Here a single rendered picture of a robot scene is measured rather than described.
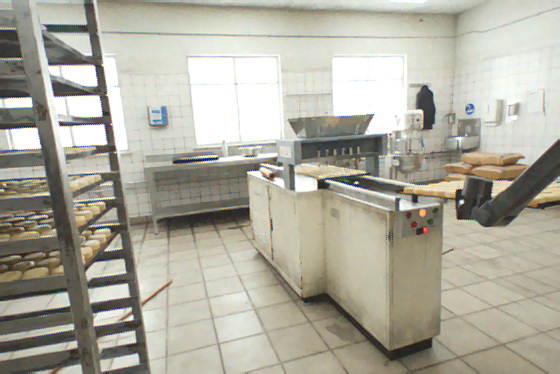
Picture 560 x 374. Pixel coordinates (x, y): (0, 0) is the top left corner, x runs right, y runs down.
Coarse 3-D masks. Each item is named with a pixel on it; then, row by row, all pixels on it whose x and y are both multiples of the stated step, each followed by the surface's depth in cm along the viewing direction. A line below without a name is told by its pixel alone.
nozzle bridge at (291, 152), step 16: (288, 144) 223; (304, 144) 226; (320, 144) 230; (336, 144) 234; (352, 144) 238; (368, 144) 243; (384, 144) 237; (288, 160) 226; (304, 160) 222; (320, 160) 226; (368, 160) 256; (288, 176) 230
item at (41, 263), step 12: (96, 240) 99; (24, 252) 93; (36, 252) 93; (48, 252) 94; (84, 252) 90; (96, 252) 95; (0, 264) 86; (12, 264) 87; (24, 264) 84; (36, 264) 83; (48, 264) 83; (60, 264) 87; (84, 264) 86; (0, 276) 77; (12, 276) 77; (24, 276) 77; (36, 276) 77
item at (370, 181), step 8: (296, 168) 341; (360, 176) 234; (368, 176) 228; (368, 184) 227; (376, 184) 219; (384, 184) 211; (392, 184) 204; (400, 184) 197; (408, 184) 192; (432, 200) 175; (440, 200) 170
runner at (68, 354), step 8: (48, 352) 77; (56, 352) 77; (64, 352) 78; (72, 352) 78; (0, 360) 75; (8, 360) 75; (16, 360) 76; (24, 360) 76; (32, 360) 76; (40, 360) 77; (48, 360) 77; (56, 360) 77; (64, 360) 78; (72, 360) 78; (0, 368) 75; (8, 368) 76; (16, 368) 76; (24, 368) 76
